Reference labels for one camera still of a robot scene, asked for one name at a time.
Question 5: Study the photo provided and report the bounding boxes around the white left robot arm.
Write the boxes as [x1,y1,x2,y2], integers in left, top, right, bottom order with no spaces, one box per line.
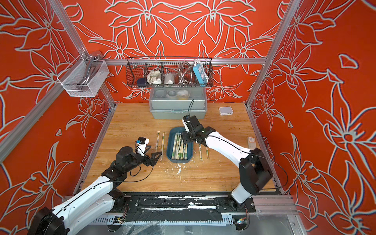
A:
[27,145,162,235]

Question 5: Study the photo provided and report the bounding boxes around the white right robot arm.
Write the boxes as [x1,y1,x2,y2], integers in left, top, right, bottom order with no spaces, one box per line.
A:
[182,116,273,205]

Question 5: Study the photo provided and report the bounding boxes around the wrapped chopsticks in bin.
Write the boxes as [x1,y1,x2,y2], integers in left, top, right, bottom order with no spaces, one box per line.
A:
[171,133,188,161]

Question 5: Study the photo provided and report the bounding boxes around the grey-green lidded storage box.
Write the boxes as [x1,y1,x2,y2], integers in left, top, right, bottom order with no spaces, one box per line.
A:
[149,87,208,120]

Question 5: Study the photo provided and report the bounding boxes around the blue white box in basket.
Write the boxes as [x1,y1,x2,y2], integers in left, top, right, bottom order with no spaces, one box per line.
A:
[193,59,209,85]

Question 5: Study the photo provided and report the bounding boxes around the teal plastic chopstick bin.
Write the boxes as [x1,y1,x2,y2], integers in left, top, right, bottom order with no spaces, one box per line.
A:
[166,127,193,164]

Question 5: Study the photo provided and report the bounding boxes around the white remote control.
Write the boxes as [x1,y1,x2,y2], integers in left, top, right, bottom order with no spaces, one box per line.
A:
[247,137,257,150]

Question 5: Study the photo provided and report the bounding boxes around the metal tongs in basket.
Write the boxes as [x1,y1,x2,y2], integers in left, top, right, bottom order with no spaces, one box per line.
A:
[78,51,103,91]

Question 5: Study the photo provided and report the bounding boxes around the white network switch box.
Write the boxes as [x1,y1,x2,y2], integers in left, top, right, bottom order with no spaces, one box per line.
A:
[219,106,233,116]

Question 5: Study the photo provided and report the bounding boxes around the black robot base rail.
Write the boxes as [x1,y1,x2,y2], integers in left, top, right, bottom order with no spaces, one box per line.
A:
[105,192,256,222]

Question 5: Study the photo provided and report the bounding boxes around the black wire wall basket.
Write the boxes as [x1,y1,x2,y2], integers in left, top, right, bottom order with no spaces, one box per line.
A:
[125,56,214,88]

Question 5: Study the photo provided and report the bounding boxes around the clear plastic wall basket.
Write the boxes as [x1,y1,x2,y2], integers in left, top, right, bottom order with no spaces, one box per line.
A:
[58,53,109,98]

